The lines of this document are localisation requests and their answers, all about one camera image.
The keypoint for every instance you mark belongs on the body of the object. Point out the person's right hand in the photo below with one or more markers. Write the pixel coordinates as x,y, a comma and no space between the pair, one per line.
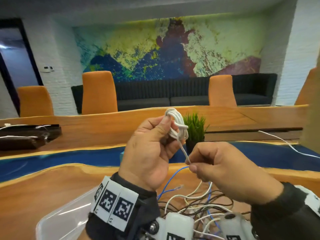
230,172

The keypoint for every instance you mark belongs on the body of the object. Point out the person's left hand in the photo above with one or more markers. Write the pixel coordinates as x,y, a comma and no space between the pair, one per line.
145,157

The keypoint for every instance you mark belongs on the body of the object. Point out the clear plastic container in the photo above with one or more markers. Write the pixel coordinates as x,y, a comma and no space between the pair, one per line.
65,217

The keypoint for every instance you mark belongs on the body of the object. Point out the black left wristband with markers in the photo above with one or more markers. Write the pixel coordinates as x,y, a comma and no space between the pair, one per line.
147,212

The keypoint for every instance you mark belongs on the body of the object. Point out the green potted plant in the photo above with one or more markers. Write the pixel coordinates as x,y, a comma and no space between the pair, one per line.
196,127

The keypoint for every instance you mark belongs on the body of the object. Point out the black sofa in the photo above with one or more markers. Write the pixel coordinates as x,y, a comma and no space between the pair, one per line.
162,92

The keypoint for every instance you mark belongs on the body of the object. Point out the orange chair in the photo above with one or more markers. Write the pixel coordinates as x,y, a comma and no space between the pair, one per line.
222,92
306,89
35,102
100,94

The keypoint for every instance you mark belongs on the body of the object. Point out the dark framed glass door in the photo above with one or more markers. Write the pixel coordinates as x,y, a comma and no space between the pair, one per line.
17,67

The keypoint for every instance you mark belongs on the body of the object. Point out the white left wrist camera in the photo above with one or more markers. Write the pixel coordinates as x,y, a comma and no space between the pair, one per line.
178,224

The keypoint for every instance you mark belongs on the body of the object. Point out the colourful abstract wall painting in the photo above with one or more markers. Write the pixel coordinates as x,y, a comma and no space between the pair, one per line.
137,47

